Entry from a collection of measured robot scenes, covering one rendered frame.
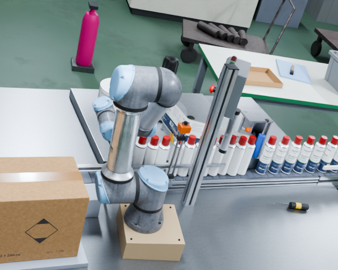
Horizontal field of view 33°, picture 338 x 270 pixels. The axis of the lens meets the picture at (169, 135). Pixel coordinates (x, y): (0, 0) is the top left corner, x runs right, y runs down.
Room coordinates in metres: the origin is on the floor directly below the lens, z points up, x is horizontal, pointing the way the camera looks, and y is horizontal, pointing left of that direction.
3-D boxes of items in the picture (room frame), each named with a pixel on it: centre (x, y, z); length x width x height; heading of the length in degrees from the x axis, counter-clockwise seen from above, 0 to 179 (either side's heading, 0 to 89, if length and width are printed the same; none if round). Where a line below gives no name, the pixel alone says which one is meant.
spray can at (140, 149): (2.04, 0.10, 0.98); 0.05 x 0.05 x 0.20
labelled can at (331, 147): (2.54, -0.80, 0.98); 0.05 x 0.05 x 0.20
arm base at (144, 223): (1.71, 0.01, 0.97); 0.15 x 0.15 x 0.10
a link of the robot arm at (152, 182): (1.70, 0.02, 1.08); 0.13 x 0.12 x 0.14; 113
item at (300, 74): (4.05, -0.77, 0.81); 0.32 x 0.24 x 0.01; 5
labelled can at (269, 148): (2.36, -0.47, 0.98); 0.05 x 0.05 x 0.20
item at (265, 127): (2.41, -0.37, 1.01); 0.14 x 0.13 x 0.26; 119
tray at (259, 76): (3.71, -0.46, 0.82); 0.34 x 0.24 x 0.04; 115
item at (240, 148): (2.27, -0.33, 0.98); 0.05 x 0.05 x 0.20
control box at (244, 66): (2.10, -0.18, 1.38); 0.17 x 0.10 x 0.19; 174
